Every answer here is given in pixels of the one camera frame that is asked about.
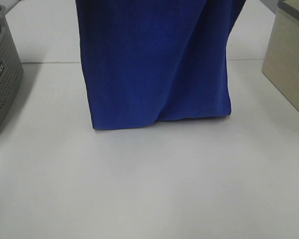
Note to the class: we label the blue microfibre towel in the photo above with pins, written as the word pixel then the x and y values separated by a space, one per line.
pixel 155 60

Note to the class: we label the beige storage box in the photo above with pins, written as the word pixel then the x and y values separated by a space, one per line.
pixel 281 63

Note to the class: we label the grey perforated plastic basket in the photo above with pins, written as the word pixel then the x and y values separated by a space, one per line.
pixel 11 70

